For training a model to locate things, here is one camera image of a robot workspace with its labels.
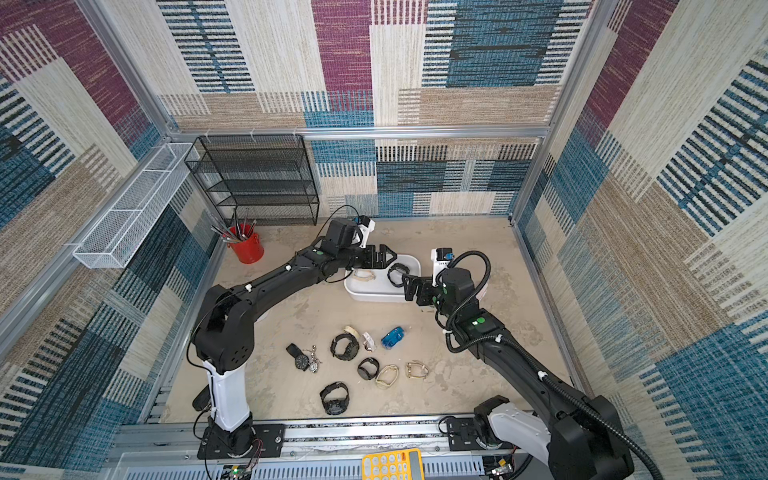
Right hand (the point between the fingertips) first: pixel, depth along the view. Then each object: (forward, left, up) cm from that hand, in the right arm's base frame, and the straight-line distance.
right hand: (421, 280), depth 82 cm
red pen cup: (+23, +58, -14) cm, 64 cm away
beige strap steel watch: (-8, +20, -13) cm, 25 cm away
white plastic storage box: (+10, +15, -18) cm, 25 cm away
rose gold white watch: (-12, +15, -13) cm, 23 cm away
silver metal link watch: (-17, +30, -17) cm, 39 cm away
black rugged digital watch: (+13, +5, -13) cm, 19 cm away
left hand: (+9, +9, -1) cm, 13 cm away
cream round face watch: (+11, +17, -14) cm, 25 cm away
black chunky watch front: (-25, +23, -17) cm, 38 cm away
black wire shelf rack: (+43, +53, +3) cm, 69 cm away
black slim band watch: (-18, +15, -17) cm, 29 cm away
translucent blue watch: (-10, +8, -14) cm, 19 cm away
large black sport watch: (-13, +20, -14) cm, 28 cm away
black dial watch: (-15, +34, -16) cm, 41 cm away
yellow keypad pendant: (-40, +8, -16) cm, 44 cm away
